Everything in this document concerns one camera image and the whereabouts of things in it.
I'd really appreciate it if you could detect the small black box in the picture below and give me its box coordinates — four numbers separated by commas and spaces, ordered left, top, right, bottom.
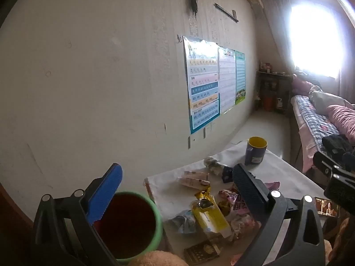
221, 166, 234, 183

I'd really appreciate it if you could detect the black cloth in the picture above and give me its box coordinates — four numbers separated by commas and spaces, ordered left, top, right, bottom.
322, 134, 350, 154

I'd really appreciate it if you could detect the red bin with green rim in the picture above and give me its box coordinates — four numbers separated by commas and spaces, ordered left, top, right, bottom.
93, 191, 164, 264

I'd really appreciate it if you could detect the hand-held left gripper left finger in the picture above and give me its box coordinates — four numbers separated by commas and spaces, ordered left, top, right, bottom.
29, 163, 124, 266

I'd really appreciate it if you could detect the pink quilt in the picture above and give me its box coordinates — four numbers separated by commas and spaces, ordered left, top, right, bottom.
324, 104, 355, 145

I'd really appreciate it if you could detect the green bordered wall poster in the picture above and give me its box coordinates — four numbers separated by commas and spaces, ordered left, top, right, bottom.
234, 50, 247, 106

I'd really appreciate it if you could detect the blue mug yellow inside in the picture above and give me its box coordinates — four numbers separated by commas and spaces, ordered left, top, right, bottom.
245, 137, 268, 166

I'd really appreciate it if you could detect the white pink wrapper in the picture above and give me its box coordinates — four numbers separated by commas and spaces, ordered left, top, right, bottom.
229, 213, 261, 240

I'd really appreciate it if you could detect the blue alphabet wall poster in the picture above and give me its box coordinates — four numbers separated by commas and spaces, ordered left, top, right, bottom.
183, 36, 221, 135

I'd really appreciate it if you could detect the pink printed wrapper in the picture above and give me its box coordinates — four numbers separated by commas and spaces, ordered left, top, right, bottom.
219, 187, 251, 215

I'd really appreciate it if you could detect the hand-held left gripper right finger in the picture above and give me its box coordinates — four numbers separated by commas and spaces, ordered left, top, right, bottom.
232, 163, 325, 266

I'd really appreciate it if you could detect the dark box with gold print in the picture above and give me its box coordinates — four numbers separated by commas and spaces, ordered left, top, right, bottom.
184, 242, 221, 264

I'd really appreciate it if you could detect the gold foil wrapper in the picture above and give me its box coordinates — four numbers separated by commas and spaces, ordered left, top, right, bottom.
194, 184, 213, 201

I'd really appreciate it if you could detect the smartphone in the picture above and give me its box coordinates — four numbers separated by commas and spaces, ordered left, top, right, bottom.
314, 197, 341, 218

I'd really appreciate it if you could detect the pale window curtain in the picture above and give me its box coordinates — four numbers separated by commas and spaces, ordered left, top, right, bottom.
335, 69, 355, 104
259, 0, 296, 75

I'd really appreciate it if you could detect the brown wooden furniture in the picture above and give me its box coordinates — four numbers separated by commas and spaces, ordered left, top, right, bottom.
0, 183, 35, 266

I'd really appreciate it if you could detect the bright window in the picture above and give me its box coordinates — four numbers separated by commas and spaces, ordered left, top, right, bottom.
288, 1, 346, 79

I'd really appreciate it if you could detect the white chart wall poster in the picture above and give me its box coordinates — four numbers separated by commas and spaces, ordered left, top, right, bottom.
217, 46, 237, 115

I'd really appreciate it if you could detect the silver foil wrapper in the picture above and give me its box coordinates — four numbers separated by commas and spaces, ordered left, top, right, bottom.
204, 157, 222, 176

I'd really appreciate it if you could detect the bed with checked sheet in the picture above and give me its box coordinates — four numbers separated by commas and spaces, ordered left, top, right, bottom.
290, 94, 355, 189

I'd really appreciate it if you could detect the white blanket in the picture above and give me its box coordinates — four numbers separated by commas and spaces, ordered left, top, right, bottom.
308, 84, 347, 111

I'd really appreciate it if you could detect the pink snack packet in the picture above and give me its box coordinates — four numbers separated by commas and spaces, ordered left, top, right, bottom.
177, 170, 210, 189

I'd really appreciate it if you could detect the purple pillow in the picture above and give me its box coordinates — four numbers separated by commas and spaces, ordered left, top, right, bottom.
292, 73, 314, 95

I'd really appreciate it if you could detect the yellow snack wrapper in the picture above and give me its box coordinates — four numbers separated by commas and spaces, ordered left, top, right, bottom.
190, 195, 231, 237

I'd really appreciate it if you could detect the dark wooden shelf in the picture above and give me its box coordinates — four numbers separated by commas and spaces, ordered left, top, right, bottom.
256, 70, 294, 114

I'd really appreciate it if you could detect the pale plastic wrapper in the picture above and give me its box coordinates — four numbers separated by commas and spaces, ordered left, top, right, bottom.
166, 210, 198, 235

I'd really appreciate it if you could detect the black wall bracket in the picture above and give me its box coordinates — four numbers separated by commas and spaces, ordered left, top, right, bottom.
213, 3, 239, 23

